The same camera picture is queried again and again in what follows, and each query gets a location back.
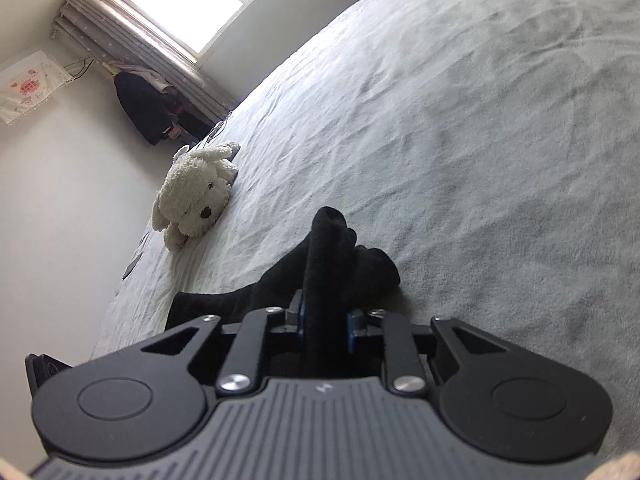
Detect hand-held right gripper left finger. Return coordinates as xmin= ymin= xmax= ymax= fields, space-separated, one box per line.
xmin=140 ymin=290 xmax=307 ymax=397

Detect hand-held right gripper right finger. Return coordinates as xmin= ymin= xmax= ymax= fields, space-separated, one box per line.
xmin=346 ymin=307 xmax=502 ymax=397

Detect black t-shirt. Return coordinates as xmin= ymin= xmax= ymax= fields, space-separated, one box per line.
xmin=166 ymin=206 xmax=402 ymax=378

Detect dark hanging clothes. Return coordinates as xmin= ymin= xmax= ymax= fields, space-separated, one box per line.
xmin=112 ymin=60 xmax=201 ymax=147

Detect white plush dog toy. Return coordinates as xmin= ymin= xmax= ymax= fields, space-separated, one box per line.
xmin=151 ymin=141 xmax=242 ymax=252

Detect bed with grey sheet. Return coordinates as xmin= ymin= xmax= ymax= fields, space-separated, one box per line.
xmin=90 ymin=0 xmax=640 ymax=461

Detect printed white cloth cover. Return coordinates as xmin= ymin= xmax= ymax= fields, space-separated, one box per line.
xmin=0 ymin=50 xmax=76 ymax=126

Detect grey patterned curtain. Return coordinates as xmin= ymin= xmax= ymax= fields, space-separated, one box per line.
xmin=52 ymin=0 xmax=236 ymax=126

